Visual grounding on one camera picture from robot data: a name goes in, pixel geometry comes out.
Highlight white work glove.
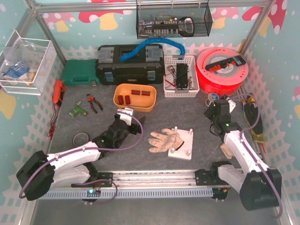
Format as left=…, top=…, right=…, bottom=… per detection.
left=148, top=128, right=183, bottom=153

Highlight white peg base plate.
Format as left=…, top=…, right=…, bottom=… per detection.
left=168, top=127, right=194, bottom=160

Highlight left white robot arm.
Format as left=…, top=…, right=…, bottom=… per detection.
left=16, top=108, right=146, bottom=201

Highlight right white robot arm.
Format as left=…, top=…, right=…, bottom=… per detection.
left=204, top=95, right=283, bottom=218

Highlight small red spring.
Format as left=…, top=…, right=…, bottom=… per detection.
left=131, top=90, right=141, bottom=95
left=141, top=90, right=151, bottom=97

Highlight orange plastic tray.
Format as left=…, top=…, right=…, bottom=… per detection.
left=113, top=83, right=157, bottom=113

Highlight red filament spool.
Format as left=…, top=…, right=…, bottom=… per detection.
left=195, top=47, right=249, bottom=96

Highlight black yellow work glove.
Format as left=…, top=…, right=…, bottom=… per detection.
left=243, top=102, right=265, bottom=143

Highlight white perforated basket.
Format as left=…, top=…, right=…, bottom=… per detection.
left=163, top=55, right=200, bottom=98

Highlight black terminal strip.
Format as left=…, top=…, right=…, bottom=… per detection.
left=205, top=55, right=246, bottom=72

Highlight grey tape roll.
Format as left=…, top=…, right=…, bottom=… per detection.
left=72, top=132, right=90, bottom=147

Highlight black module in basket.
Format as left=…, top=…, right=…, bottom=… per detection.
left=175, top=63, right=188, bottom=89

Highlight green small tool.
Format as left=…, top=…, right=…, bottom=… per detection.
left=69, top=101, right=88, bottom=117

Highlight black toolbox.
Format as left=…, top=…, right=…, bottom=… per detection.
left=95, top=44, right=165, bottom=85

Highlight green plastic case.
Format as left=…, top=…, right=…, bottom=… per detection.
left=61, top=59, right=101, bottom=86

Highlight orange multimeter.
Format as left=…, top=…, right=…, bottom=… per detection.
left=52, top=80, right=66, bottom=107

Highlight blue white glove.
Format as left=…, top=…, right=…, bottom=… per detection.
left=4, top=61, right=30, bottom=81

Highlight solder wire spool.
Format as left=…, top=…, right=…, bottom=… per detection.
left=205, top=93, right=219, bottom=107

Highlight yellow handled screwdriver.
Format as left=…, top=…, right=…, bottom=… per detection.
left=242, top=94, right=255, bottom=105

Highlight red handled pliers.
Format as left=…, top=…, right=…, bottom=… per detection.
left=87, top=94, right=103, bottom=113

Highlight aluminium rail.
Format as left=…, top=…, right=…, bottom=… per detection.
left=30, top=167, right=279, bottom=189

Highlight blue corrugated hose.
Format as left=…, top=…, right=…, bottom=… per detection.
left=120, top=38, right=186, bottom=62

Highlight grey slotted cable duct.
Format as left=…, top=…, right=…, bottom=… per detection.
left=40, top=187, right=213, bottom=200

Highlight black wire mesh basket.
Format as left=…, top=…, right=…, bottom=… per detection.
left=136, top=0, right=213, bottom=39

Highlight clear acrylic wall box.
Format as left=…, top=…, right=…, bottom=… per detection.
left=0, top=30, right=57, bottom=96

